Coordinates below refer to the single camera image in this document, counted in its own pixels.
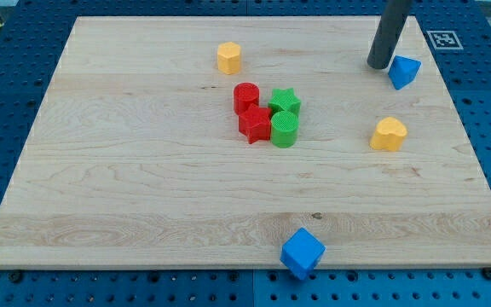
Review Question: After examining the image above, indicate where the yellow hexagon block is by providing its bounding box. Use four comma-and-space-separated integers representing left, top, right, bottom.
217, 42, 241, 75

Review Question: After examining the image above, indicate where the white fiducial marker tag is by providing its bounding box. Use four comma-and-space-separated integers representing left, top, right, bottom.
427, 30, 463, 50

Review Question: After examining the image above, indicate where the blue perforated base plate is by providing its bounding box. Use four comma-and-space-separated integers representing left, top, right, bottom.
0, 0, 491, 306

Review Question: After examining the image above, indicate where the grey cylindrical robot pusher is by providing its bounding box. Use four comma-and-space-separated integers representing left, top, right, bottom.
367, 0, 413, 70

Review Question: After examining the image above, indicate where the red cylinder block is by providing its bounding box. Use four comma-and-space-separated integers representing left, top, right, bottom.
233, 82, 260, 114

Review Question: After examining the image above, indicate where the yellow heart block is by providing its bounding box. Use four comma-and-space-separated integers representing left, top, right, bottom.
369, 117, 407, 152

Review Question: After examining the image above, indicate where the red star block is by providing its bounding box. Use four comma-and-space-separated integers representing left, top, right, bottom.
239, 104, 272, 144

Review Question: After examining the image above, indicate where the green star block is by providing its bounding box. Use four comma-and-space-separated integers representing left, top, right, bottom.
268, 88, 302, 116

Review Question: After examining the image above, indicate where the wooden board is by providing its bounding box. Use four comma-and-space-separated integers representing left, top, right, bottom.
0, 16, 491, 269

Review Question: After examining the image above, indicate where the blue cube block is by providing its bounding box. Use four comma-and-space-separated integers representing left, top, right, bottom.
280, 228, 326, 281

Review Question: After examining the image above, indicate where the green cylinder block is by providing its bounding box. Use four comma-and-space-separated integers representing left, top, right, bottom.
270, 111, 299, 148

